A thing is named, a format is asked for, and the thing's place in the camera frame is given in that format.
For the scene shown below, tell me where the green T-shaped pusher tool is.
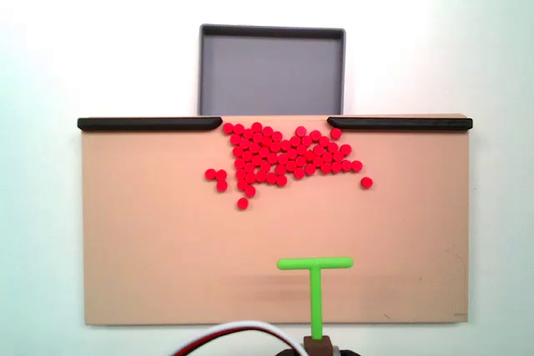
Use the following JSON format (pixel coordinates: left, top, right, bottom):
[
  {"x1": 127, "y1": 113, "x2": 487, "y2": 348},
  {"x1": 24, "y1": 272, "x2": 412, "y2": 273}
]
[{"x1": 276, "y1": 256, "x2": 355, "y2": 356}]

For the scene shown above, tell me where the beige flat board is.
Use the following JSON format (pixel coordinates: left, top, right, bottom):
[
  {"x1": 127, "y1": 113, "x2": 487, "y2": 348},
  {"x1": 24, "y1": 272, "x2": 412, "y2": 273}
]
[{"x1": 78, "y1": 113, "x2": 475, "y2": 327}]

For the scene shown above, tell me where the grey shallow tray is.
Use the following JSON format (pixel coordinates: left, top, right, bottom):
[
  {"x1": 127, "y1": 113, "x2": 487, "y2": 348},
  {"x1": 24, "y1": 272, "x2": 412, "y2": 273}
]
[{"x1": 198, "y1": 23, "x2": 347, "y2": 118}]

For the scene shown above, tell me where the white red black servo cable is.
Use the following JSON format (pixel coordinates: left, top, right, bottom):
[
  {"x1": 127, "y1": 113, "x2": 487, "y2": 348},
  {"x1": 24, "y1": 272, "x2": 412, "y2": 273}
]
[{"x1": 169, "y1": 319, "x2": 310, "y2": 356}]

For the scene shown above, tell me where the black edge rail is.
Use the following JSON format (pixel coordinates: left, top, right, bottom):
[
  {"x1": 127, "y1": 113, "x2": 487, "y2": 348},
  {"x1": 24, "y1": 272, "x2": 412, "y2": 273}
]
[
  {"x1": 326, "y1": 116, "x2": 474, "y2": 132},
  {"x1": 77, "y1": 117, "x2": 224, "y2": 132}
]

